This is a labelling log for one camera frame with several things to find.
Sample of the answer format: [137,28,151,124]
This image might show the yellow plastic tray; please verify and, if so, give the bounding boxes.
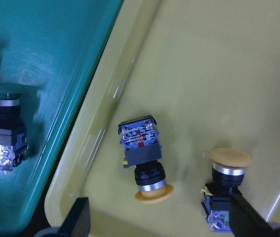
[44,0,280,237]

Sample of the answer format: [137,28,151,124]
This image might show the green plastic tray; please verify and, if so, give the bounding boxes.
[0,0,122,237]

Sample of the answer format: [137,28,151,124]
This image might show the yellow push button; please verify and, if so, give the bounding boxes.
[201,148,252,233]
[118,115,174,204]

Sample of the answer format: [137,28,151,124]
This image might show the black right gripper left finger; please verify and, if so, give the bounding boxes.
[57,197,90,237]

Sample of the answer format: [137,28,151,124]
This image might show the green push button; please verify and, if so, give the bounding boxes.
[0,82,29,171]

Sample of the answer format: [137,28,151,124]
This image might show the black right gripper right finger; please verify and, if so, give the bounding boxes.
[229,195,272,237]

